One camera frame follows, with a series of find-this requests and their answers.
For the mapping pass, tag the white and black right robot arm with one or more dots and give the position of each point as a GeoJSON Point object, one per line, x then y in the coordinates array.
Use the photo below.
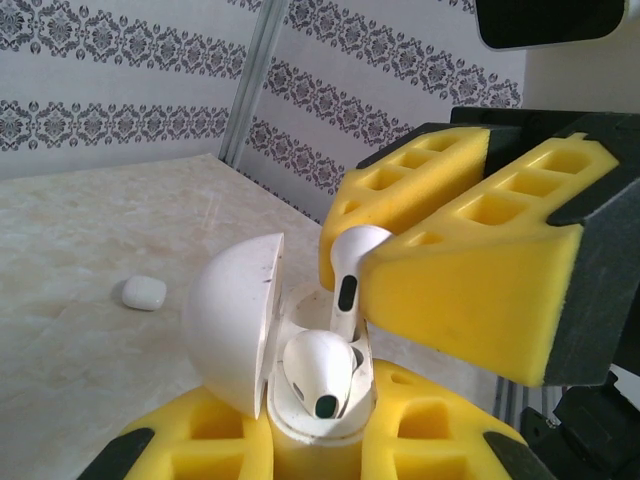
{"type": "Point", "coordinates": [590, 440]}

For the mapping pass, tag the white earbud charging case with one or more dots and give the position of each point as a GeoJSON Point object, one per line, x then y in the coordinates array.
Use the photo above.
{"type": "Point", "coordinates": [225, 320]}

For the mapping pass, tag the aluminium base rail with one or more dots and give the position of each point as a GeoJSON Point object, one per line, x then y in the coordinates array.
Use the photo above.
{"type": "Point", "coordinates": [507, 400]}

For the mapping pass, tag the aluminium frame post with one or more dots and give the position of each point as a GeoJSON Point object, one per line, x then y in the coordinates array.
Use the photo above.
{"type": "Point", "coordinates": [255, 75]}

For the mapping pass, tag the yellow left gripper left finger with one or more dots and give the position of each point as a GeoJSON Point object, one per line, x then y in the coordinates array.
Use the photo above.
{"type": "Point", "coordinates": [200, 430]}

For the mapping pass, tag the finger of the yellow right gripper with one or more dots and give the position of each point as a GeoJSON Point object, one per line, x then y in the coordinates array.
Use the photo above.
{"type": "Point", "coordinates": [475, 300]}
{"type": "Point", "coordinates": [450, 185]}

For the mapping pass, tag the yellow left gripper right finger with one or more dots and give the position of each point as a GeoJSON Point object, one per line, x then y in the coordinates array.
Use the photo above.
{"type": "Point", "coordinates": [450, 430]}

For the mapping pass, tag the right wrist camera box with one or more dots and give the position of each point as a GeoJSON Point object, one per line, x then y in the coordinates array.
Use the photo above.
{"type": "Point", "coordinates": [550, 22]}

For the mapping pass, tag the small white rounded piece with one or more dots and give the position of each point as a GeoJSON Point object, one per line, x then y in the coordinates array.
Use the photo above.
{"type": "Point", "coordinates": [144, 293]}

